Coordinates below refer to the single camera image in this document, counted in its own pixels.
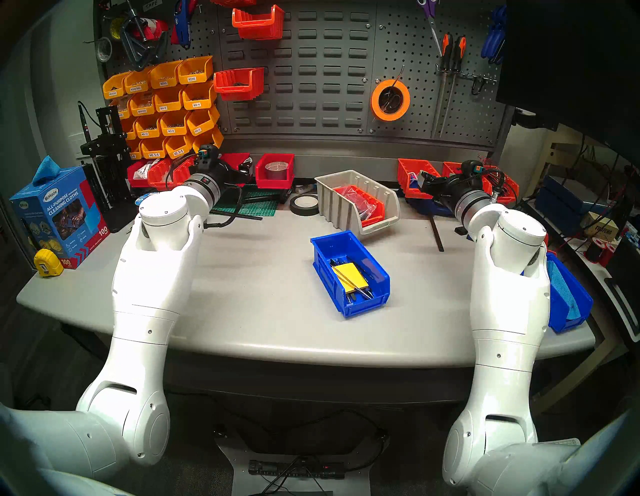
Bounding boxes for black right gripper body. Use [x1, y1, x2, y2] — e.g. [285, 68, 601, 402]
[436, 173, 479, 211]

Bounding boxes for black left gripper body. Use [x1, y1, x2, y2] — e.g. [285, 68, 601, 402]
[214, 161, 251, 188]

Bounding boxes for red bin holding tape roll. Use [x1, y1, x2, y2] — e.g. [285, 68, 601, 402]
[255, 153, 296, 190]

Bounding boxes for orange bin with glue bottles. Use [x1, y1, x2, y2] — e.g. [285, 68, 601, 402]
[397, 158, 441, 200]

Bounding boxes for green cutting mat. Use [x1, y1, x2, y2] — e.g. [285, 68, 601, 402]
[217, 184, 286, 217]

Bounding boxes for long black plastic strip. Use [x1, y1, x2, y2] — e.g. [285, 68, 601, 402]
[209, 209, 264, 221]

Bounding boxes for yellow bin labelled M4-0.7 HEX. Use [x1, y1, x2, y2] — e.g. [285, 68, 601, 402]
[192, 128, 225, 161]

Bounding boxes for grey pegboard with hand tools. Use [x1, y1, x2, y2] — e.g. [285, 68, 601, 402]
[367, 0, 511, 148]

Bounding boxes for black tape roll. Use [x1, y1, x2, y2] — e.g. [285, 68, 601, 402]
[290, 193, 321, 217]

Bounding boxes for yellow bin labelled M3-6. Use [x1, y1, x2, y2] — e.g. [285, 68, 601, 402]
[186, 106, 221, 137]

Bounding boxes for yellow bin labelled M2.5-5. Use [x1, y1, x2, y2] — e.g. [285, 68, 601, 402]
[164, 134, 195, 161]

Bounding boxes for orange bin holding plastic bag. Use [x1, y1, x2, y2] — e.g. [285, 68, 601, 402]
[334, 185, 386, 227]

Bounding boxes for red bin with clear bag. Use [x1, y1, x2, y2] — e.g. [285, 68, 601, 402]
[147, 158, 178, 192]

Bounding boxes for yellow bin labelled M3-8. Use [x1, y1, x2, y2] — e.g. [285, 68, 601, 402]
[159, 110, 191, 138]

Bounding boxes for clear bag of red parts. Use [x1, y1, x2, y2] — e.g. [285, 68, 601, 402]
[339, 186, 378, 221]

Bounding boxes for yellow bin labelled M3-4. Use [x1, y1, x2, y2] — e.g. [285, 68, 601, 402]
[181, 81, 218, 111]

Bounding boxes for yellow bin labelled M2.5-6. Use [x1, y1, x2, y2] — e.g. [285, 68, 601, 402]
[140, 137, 167, 161]

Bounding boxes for orange masking tape roll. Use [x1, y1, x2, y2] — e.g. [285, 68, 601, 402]
[370, 79, 411, 122]

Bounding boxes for red bin with white bag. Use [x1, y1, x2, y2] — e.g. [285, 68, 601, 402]
[126, 160, 151, 189]

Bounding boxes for yellow bin labelled M3-12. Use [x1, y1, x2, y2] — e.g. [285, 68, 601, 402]
[134, 115, 162, 140]

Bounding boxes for large grey storage bin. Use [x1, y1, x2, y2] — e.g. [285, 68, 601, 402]
[314, 169, 401, 236]

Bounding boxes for yellow bin labelled M4-6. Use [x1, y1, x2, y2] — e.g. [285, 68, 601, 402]
[152, 86, 186, 114]

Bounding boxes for dark blue storage crate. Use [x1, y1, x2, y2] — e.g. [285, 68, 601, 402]
[534, 175, 583, 226]

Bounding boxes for yellow bin labelled M3X6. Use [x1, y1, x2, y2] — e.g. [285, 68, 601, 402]
[176, 55, 215, 85]

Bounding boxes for large blue storage bin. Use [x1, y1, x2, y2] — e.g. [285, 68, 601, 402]
[310, 230, 391, 319]

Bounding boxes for yellow bin labelled M4X4X6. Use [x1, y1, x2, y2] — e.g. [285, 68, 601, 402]
[129, 91, 157, 117]

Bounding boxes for metal hook rack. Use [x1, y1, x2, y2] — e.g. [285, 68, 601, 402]
[436, 65, 500, 86]

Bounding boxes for yellow sticky note pad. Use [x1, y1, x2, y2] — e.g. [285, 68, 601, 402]
[333, 262, 370, 292]

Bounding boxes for metal tweezers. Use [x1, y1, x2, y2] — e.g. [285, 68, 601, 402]
[345, 277, 375, 301]

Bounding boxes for black metal stand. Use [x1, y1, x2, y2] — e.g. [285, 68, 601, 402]
[80, 105, 141, 233]

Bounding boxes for yellow bin labelled M3X8 BAD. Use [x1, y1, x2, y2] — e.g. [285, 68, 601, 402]
[123, 66, 155, 95]

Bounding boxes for grey pegboard with yellow bins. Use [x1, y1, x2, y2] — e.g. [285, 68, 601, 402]
[94, 0, 226, 151]

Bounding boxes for blue microfibre cloth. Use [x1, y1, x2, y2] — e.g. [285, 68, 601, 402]
[547, 257, 583, 321]

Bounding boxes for red thread spool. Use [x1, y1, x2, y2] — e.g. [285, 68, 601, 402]
[584, 236, 618, 268]

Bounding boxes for small cardboard box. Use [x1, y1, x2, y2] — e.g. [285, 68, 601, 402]
[582, 211, 621, 241]

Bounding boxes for blue spring clamps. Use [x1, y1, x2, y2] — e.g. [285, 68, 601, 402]
[481, 6, 508, 66]

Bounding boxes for black monitor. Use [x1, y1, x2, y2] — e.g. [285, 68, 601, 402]
[495, 0, 640, 166]

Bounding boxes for blue bin holding cloth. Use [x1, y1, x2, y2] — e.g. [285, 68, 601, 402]
[545, 251, 595, 334]

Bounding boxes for blue cleaning cloths box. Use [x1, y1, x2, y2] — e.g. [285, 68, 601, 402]
[10, 166, 111, 271]

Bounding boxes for blue cloth in box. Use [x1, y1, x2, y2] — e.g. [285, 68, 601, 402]
[32, 155, 62, 187]

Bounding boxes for yellow tape measure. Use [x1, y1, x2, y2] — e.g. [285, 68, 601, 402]
[33, 248, 65, 278]

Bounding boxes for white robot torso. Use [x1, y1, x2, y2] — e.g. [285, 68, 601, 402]
[470, 410, 640, 496]

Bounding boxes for black power strip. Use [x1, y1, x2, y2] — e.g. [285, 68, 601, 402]
[248, 459, 346, 480]

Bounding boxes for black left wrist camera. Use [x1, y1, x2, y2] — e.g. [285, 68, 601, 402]
[192, 144, 221, 176]

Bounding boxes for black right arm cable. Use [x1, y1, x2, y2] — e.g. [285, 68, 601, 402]
[482, 169, 518, 203]

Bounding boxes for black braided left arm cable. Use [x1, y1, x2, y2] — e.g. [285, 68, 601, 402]
[202, 187, 246, 230]

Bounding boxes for orange wall bin with contents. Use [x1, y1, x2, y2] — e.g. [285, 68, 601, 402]
[214, 67, 265, 101]

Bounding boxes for metal wire peg hook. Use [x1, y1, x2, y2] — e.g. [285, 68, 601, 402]
[383, 65, 407, 112]

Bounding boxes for grey louvered wall panel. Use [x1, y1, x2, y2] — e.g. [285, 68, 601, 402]
[217, 0, 378, 141]

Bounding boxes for flat file orange handle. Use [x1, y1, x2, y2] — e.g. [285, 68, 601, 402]
[431, 32, 453, 138]

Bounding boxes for round file orange handle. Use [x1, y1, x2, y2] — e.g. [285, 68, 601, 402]
[439, 36, 467, 137]

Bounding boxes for empty orange wall bin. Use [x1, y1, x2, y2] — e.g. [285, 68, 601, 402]
[231, 4, 285, 41]

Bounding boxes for black probe with cable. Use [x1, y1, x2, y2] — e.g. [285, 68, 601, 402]
[77, 100, 96, 146]

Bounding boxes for purple handled scissors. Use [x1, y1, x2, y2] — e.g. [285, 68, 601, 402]
[416, 0, 443, 58]

